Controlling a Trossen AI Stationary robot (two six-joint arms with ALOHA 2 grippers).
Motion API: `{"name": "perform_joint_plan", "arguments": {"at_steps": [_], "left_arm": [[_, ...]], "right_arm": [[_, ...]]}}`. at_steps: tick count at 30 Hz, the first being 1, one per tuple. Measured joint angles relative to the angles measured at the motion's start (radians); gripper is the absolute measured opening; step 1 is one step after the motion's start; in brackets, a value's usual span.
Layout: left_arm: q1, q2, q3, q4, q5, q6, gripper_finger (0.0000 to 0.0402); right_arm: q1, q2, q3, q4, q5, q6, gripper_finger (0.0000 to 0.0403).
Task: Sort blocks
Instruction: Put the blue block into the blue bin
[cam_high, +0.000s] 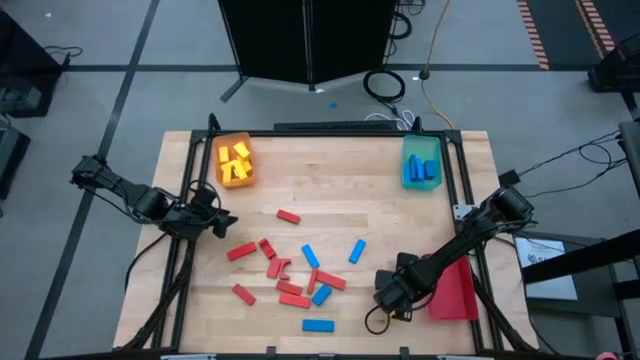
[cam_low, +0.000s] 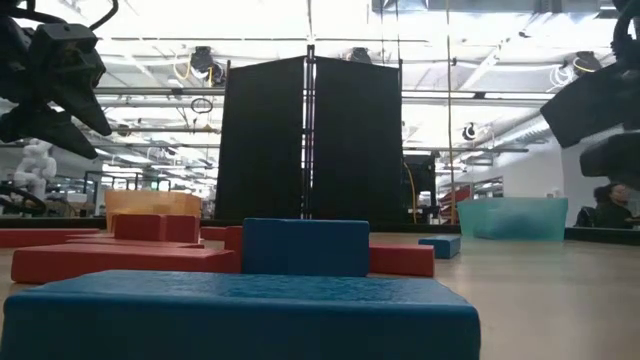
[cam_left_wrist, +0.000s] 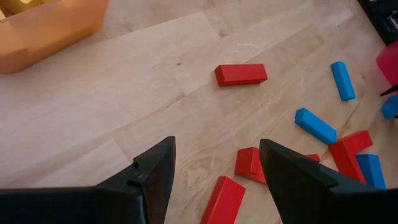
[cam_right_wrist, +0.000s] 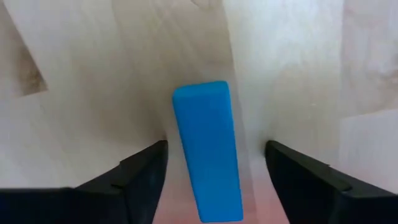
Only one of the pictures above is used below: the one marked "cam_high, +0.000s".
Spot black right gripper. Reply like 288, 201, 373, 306
372, 252, 434, 322

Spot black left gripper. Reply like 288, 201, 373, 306
167, 179, 239, 241

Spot orange plastic bin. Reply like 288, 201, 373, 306
213, 131, 257, 190

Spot red plastic bin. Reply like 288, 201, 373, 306
427, 252, 480, 322

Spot black flat bar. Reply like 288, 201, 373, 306
273, 119, 401, 132

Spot white paper sheet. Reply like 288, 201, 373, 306
514, 237, 579, 301

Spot teal plastic bin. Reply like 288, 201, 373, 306
401, 133, 444, 191

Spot black folding partition screen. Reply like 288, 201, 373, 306
218, 0, 401, 104

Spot black equipment box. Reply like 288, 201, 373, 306
0, 124, 31, 201

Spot black cabinet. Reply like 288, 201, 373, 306
0, 9, 64, 119

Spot black equipment case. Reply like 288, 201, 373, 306
587, 32, 640, 94

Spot black striped floor mat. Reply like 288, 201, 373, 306
517, 0, 619, 71

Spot black side table frame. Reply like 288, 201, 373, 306
519, 227, 640, 360

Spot coiled black cable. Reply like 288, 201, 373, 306
362, 68, 407, 105

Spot white cable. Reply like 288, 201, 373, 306
364, 109, 417, 132

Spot thin black floor cable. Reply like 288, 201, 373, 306
43, 44, 84, 69

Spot yellow extension cable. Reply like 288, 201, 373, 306
419, 0, 457, 130

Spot thin black cables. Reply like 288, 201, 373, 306
517, 128, 632, 199

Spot looped black cable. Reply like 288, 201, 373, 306
389, 0, 426, 41

